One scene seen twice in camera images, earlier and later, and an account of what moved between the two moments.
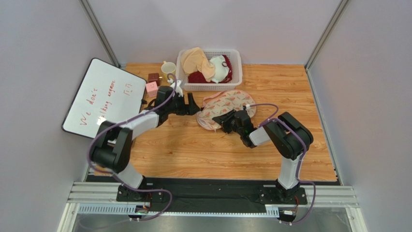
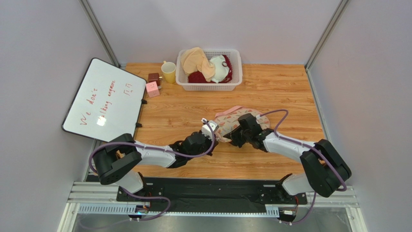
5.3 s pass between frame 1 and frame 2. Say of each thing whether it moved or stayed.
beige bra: stayed
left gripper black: moved
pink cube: stayed
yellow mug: stayed
